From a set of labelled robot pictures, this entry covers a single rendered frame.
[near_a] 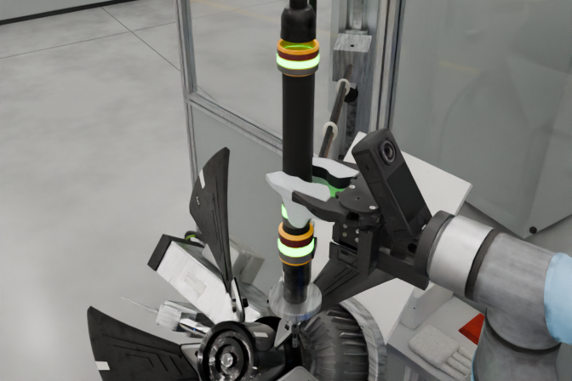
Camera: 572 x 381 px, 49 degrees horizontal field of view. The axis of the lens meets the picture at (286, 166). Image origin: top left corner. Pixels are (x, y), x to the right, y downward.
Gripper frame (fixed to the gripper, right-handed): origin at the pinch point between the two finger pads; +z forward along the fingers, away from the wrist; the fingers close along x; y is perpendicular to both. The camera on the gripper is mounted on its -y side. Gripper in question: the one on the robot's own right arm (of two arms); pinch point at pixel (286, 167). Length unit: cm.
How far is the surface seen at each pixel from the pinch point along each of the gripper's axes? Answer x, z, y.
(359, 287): 7.6, -7.1, 21.1
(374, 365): 17, -6, 47
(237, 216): 87, 86, 100
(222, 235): 10.0, 20.5, 26.7
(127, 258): 88, 159, 159
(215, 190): 14.3, 25.6, 22.2
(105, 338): -6, 36, 48
